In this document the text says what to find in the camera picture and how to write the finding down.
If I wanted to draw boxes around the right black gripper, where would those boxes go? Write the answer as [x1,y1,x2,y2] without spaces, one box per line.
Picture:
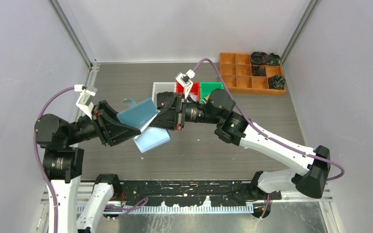
[148,92,221,130]

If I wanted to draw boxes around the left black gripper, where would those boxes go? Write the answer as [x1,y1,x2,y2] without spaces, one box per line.
[66,99,141,144]

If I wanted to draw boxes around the blue card holder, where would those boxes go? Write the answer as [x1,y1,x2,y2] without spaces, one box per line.
[117,98,171,153]

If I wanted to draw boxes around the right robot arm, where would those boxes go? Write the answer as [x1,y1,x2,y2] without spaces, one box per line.
[151,88,330,200]

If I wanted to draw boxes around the white plastic bin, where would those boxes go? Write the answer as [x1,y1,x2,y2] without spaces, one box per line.
[152,82,176,105]

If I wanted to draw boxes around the red plastic bin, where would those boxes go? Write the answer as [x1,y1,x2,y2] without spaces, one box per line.
[176,82,201,102]

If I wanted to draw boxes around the green plastic bin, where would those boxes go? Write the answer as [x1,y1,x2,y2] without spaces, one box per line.
[200,82,224,103]

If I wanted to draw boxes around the orange wooden compartment tray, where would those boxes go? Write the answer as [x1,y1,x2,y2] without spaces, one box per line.
[219,52,286,96]

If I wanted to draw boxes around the dark rolled sock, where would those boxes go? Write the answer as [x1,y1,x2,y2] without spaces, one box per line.
[268,75,286,90]
[250,51,271,65]
[267,53,281,66]
[251,65,266,77]

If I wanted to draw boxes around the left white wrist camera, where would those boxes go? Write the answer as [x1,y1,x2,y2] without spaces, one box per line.
[74,84,97,118]

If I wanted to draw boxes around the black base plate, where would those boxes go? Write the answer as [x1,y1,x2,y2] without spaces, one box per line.
[91,180,283,208]

